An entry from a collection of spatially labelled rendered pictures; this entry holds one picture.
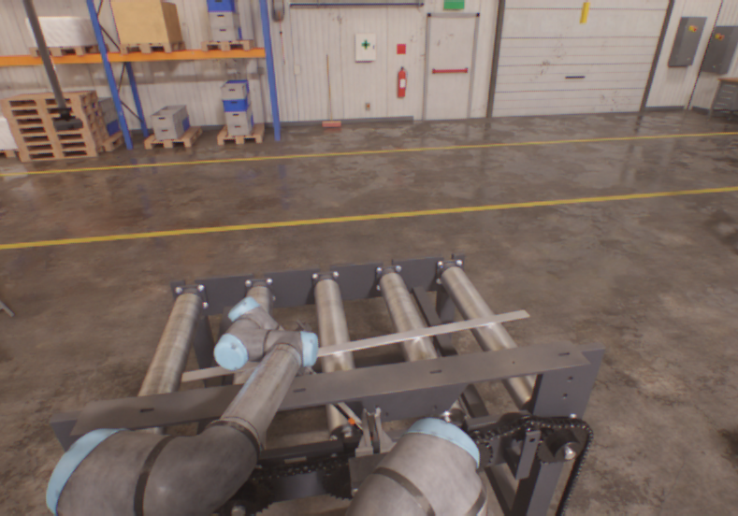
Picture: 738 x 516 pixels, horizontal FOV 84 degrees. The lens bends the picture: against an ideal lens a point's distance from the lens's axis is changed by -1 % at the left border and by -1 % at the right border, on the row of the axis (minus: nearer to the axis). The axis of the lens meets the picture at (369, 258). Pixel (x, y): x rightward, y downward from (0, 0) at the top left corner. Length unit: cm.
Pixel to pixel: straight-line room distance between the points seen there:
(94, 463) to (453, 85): 1008
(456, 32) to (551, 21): 217
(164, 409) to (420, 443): 60
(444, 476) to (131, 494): 41
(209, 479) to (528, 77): 1084
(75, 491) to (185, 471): 14
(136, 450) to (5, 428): 250
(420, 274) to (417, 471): 146
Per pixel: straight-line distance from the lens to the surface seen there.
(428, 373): 104
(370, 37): 973
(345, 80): 986
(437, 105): 1033
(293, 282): 195
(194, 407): 105
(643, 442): 274
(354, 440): 123
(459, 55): 1037
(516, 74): 1097
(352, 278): 196
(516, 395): 146
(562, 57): 1149
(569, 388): 131
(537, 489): 158
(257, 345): 97
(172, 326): 176
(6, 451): 302
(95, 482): 70
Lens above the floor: 189
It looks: 29 degrees down
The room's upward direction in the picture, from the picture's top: 1 degrees counter-clockwise
